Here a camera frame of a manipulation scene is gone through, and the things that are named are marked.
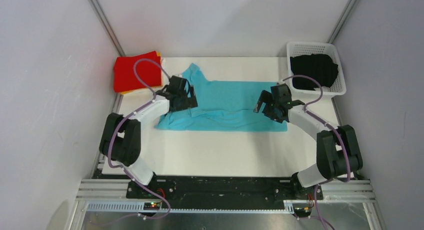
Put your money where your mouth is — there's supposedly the cyan t-shirt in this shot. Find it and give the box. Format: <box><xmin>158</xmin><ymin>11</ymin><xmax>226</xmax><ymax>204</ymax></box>
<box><xmin>155</xmin><ymin>63</ymin><xmax>288</xmax><ymax>132</ymax></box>

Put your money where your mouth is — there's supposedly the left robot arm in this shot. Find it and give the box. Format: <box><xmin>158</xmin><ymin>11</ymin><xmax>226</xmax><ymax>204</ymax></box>
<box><xmin>99</xmin><ymin>75</ymin><xmax>198</xmax><ymax>198</ymax></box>

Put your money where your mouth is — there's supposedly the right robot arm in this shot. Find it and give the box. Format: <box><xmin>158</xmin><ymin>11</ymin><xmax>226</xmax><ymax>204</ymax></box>
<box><xmin>254</xmin><ymin>84</ymin><xmax>363</xmax><ymax>199</ymax></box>

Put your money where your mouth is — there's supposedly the folded white t-shirt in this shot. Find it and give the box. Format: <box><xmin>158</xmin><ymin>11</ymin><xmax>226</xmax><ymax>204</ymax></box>
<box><xmin>126</xmin><ymin>56</ymin><xmax>165</xmax><ymax>94</ymax></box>

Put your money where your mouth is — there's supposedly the folded orange t-shirt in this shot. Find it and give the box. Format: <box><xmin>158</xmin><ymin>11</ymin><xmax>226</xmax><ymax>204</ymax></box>
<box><xmin>119</xmin><ymin>51</ymin><xmax>164</xmax><ymax>96</ymax></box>

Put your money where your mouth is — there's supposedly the white garment in basket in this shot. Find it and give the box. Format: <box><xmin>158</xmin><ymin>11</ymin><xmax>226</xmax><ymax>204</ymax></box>
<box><xmin>314</xmin><ymin>86</ymin><xmax>331</xmax><ymax>92</ymax></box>

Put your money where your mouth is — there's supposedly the black t-shirt in basket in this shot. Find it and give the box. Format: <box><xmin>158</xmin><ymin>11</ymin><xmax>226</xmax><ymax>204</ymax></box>
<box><xmin>290</xmin><ymin>54</ymin><xmax>339</xmax><ymax>88</ymax></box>

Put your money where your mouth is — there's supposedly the folded red t-shirt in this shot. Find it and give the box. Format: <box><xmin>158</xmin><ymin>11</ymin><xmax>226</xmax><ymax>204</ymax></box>
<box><xmin>113</xmin><ymin>50</ymin><xmax>163</xmax><ymax>93</ymax></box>

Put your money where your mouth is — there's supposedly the white plastic basket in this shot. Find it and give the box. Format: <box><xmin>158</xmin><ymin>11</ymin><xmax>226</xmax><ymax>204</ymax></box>
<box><xmin>286</xmin><ymin>41</ymin><xmax>346</xmax><ymax>98</ymax></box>

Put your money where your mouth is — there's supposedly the left controller board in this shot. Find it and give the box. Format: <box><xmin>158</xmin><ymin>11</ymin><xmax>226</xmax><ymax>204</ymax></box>
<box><xmin>143</xmin><ymin>202</ymin><xmax>162</xmax><ymax>211</ymax></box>

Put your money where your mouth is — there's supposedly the controller board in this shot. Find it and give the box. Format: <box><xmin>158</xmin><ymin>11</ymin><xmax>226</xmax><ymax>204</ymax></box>
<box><xmin>293</xmin><ymin>206</ymin><xmax>313</xmax><ymax>219</ymax></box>
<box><xmin>143</xmin><ymin>202</ymin><xmax>162</xmax><ymax>211</ymax></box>

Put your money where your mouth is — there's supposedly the right controller board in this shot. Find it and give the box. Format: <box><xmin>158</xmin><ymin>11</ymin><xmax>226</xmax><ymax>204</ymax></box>
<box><xmin>293</xmin><ymin>206</ymin><xmax>313</xmax><ymax>219</ymax></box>

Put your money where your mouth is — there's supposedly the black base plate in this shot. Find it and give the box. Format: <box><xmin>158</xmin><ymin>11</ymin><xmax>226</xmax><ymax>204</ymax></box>
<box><xmin>126</xmin><ymin>175</ymin><xmax>314</xmax><ymax>211</ymax></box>

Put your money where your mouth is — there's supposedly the aluminium frame rail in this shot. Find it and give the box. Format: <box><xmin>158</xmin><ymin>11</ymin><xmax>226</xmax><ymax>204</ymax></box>
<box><xmin>66</xmin><ymin>175</ymin><xmax>386</xmax><ymax>230</ymax></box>

